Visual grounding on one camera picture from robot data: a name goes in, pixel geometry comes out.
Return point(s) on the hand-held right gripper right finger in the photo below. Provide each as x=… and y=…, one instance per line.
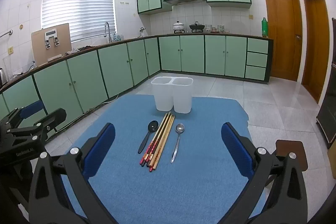
x=236, y=153

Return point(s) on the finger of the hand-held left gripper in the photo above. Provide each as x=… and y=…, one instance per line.
x=30, y=109
x=52, y=117

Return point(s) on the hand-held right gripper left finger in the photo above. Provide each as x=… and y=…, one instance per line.
x=101, y=150

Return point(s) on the black and silver chopstick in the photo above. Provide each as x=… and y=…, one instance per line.
x=155, y=140

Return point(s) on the black plastic spoon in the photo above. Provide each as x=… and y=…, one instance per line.
x=152, y=126

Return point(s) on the metal spoon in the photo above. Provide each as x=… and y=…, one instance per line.
x=180, y=128

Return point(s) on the white two-compartment utensil holder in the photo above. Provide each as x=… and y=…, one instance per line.
x=172, y=95

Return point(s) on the long green base cabinet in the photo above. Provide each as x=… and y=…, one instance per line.
x=84, y=82

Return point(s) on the blue table cloth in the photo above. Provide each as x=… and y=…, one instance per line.
x=197, y=187

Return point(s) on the brown stool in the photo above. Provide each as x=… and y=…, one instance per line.
x=294, y=155

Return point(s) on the cardboard box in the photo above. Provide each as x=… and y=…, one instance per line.
x=51, y=43

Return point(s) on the green base cabinet with drawers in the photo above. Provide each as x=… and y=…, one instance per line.
x=215, y=56

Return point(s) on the kitchen faucet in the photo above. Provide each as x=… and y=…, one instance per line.
x=107, y=31

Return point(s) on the white window blind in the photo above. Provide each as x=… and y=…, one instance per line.
x=78, y=3

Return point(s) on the metal kettle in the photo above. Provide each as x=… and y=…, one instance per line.
x=142, y=31

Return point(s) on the glass jar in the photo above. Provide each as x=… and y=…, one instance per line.
x=220, y=28
x=208, y=28

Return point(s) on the green bottle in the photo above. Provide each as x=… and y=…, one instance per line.
x=264, y=27

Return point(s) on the wooden door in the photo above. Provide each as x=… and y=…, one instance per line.
x=283, y=29
x=315, y=43

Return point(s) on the black wok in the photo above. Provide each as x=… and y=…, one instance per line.
x=197, y=27

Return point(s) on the white cooking pot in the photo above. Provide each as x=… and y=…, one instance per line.
x=179, y=26

